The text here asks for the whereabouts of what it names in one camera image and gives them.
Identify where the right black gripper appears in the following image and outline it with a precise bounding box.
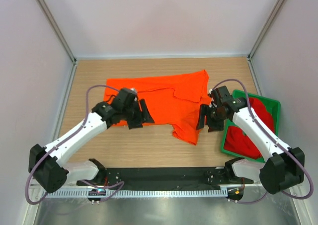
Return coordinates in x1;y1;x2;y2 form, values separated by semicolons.
196;103;228;133

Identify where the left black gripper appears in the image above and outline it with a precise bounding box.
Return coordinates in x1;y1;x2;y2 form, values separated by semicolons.
122;98;154;129

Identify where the orange t shirt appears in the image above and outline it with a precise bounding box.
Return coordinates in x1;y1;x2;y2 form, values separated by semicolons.
104;70;210;145

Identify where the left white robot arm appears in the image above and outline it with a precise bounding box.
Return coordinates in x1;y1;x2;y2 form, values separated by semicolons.
28;88;154;194

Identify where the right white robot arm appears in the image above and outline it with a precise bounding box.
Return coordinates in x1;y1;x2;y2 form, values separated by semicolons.
196;86;305;194

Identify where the red t shirt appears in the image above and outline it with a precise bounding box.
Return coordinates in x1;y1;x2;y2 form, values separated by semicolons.
223;97;276;160

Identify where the green plastic bin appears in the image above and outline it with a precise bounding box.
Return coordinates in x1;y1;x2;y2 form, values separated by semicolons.
220;89;282;163

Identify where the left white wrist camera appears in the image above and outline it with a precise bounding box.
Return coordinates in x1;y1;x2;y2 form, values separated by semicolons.
130;88;138;101

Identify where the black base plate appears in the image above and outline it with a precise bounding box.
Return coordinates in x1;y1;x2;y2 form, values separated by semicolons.
90;167;254;191

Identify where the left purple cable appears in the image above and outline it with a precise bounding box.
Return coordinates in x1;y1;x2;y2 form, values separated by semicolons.
25;84;125;215

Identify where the white slotted cable duct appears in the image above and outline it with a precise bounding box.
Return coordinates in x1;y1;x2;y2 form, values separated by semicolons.
47;187;228;199

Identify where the right aluminium frame post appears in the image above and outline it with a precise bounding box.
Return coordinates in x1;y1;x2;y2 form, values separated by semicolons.
247;0;287;62

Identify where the aluminium frame post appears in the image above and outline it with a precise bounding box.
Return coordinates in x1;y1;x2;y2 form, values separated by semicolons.
247;0;287;62
36;0;77;64

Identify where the left aluminium frame post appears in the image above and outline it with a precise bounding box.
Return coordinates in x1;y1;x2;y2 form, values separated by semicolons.
36;0;77;64

